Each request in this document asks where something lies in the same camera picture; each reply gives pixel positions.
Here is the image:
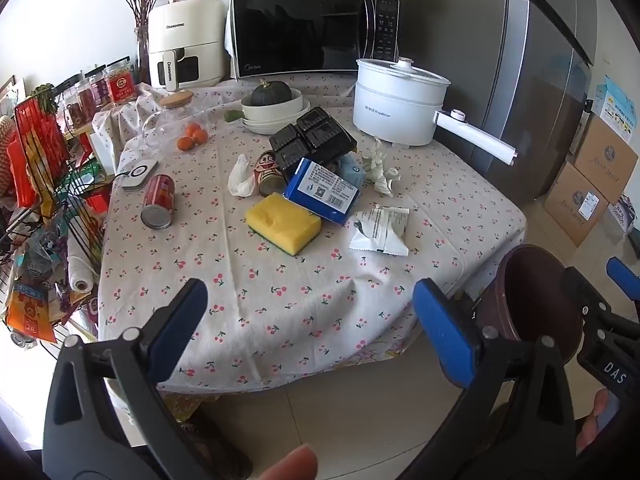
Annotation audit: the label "dark blue box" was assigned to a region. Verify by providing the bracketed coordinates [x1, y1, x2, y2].
[283, 157, 362, 226]

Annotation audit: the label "white bag roll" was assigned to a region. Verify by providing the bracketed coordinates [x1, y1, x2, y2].
[66, 254, 99, 295]

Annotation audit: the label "grey refrigerator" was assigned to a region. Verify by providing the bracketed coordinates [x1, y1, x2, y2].
[479, 0, 599, 207]

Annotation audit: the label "red label glass jar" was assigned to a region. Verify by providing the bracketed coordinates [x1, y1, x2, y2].
[107, 59, 137, 107]

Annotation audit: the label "cartoon face can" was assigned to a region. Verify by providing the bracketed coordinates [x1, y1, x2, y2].
[254, 149, 287, 197]

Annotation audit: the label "person's left hand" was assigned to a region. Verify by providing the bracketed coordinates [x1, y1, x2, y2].
[247, 444, 319, 480]

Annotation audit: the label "red packets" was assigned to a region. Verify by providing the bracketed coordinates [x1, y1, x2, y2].
[14, 96, 70, 209]

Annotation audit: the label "white plate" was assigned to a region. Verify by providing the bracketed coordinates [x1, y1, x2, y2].
[245, 110, 312, 136]
[243, 100, 311, 130]

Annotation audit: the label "white electric pot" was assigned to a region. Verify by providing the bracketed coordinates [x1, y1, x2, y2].
[352, 57, 518, 166]

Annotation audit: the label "orange snack packet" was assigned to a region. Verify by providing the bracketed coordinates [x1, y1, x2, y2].
[4, 284, 57, 345]

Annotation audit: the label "black plastic food tray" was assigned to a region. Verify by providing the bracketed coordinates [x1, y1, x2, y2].
[269, 106, 359, 179]

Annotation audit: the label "dark green squash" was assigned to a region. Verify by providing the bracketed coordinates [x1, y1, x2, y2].
[250, 79, 292, 107]

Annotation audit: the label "crumpled white tissue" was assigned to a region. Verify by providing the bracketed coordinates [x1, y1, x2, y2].
[361, 137, 404, 197]

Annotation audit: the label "white plastic bag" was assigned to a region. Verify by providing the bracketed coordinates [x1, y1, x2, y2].
[227, 153, 259, 197]

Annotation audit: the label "red drink can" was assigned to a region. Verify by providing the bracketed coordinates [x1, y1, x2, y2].
[140, 174, 176, 231]

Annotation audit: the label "white torn wrapper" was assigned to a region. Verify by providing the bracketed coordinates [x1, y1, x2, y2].
[348, 204, 410, 258]

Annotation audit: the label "green plant sprig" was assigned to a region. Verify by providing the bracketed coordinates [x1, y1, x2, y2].
[31, 83, 60, 113]

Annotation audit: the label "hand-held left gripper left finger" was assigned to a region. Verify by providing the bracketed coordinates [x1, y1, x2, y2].
[42, 278, 209, 480]

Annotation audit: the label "light blue carton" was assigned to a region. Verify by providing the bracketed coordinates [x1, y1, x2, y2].
[339, 154, 367, 188]

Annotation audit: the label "black microwave oven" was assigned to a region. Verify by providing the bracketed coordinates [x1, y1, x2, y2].
[229, 0, 401, 81]

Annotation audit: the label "glass pitcher with wooden lid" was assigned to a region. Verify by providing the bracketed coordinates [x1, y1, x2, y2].
[141, 90, 212, 151]

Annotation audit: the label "blue and white box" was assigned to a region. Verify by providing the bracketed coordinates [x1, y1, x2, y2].
[594, 74, 640, 142]

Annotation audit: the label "black wire rack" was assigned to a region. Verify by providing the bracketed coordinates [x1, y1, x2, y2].
[0, 85, 107, 357]

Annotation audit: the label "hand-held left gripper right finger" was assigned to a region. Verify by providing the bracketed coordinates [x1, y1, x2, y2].
[412, 278, 577, 480]

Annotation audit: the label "yellow sponge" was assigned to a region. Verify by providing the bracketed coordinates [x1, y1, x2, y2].
[245, 193, 323, 256]

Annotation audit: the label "glass jar of dried goods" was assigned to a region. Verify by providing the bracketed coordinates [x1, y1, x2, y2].
[75, 71, 111, 111]

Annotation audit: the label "white bowls with squash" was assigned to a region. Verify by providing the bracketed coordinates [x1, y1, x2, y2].
[223, 88, 304, 126]

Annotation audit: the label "glass vase with dry branches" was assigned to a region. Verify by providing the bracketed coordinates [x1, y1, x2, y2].
[103, 0, 174, 87]

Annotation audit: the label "cardboard box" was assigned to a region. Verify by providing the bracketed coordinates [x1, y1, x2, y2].
[543, 162, 610, 247]
[573, 114, 640, 195]

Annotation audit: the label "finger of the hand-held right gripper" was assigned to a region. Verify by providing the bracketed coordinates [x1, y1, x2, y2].
[606, 256, 640, 304]
[560, 266, 615, 328]

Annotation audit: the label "person's right hand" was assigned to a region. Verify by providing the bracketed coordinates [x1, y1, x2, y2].
[575, 386, 612, 455]

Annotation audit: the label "cream air fryer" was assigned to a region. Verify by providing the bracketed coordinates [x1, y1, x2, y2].
[148, 0, 227, 92]

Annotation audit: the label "white kitchen scale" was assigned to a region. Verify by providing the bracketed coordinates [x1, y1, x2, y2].
[121, 158, 159, 191]

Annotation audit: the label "cherry print tablecloth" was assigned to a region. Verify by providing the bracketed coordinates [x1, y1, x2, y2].
[92, 72, 529, 397]

